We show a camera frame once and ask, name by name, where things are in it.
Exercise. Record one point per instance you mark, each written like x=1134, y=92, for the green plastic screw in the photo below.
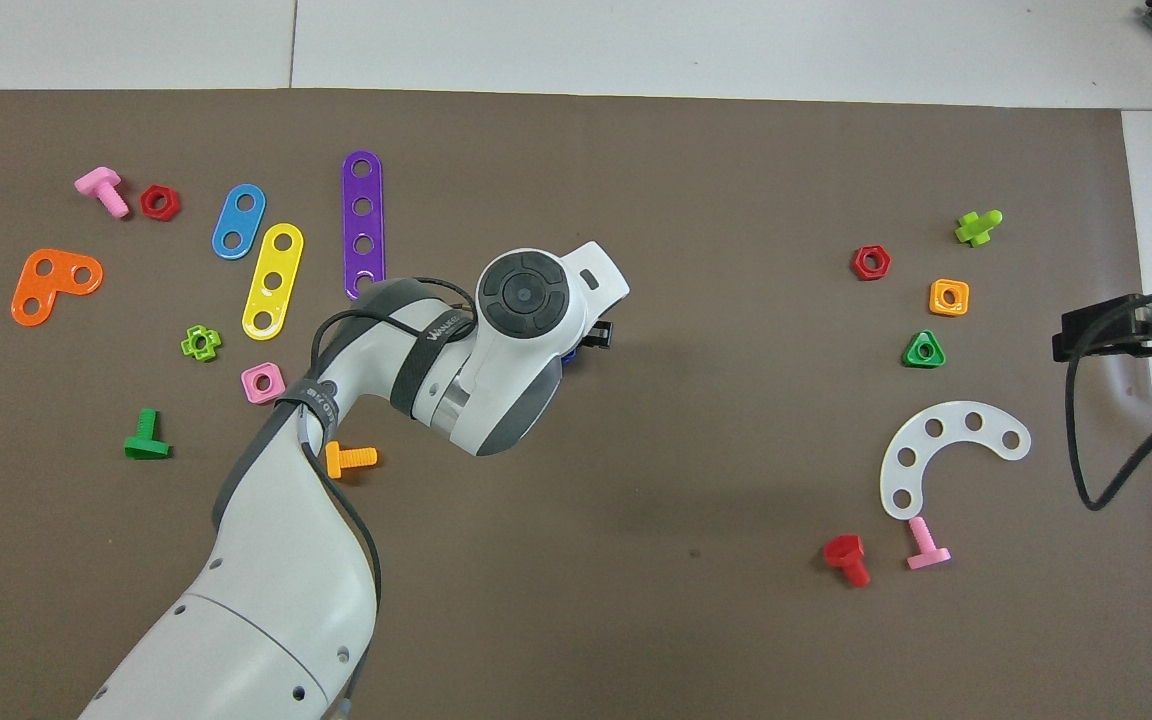
x=146, y=445

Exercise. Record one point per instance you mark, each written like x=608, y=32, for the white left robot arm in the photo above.
x=276, y=600

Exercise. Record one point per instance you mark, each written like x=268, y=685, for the light green cross-head screw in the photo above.
x=976, y=230

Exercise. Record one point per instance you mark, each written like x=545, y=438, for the brown table mat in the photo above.
x=696, y=560

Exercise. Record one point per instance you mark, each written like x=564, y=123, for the orange square plastic nut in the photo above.
x=936, y=305

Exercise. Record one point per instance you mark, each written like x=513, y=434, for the pink square plastic nut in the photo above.
x=251, y=390

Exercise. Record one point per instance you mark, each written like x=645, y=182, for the purple four-hole plastic plate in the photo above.
x=363, y=225

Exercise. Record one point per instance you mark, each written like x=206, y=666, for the white curved plastic plate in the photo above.
x=954, y=422

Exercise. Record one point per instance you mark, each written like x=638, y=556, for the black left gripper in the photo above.
x=599, y=335

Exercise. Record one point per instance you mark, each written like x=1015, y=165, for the green triangular plastic nut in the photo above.
x=911, y=360

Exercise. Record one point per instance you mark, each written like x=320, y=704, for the red hexagonal plastic nut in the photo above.
x=858, y=263
x=146, y=203

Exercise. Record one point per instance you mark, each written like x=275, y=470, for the orange plastic screw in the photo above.
x=356, y=458

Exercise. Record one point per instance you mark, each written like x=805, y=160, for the yellow three-hole plastic plate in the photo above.
x=278, y=262

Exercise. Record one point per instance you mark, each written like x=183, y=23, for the blue two-hole plastic plate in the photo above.
x=239, y=222

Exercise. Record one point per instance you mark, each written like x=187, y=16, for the pink plastic screw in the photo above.
x=96, y=183
x=926, y=553

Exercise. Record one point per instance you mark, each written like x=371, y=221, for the green cross-shaped plastic nut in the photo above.
x=189, y=344

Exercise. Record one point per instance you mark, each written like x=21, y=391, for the red plastic screw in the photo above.
x=843, y=550

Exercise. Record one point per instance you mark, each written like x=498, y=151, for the orange angled plastic plate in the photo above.
x=46, y=285

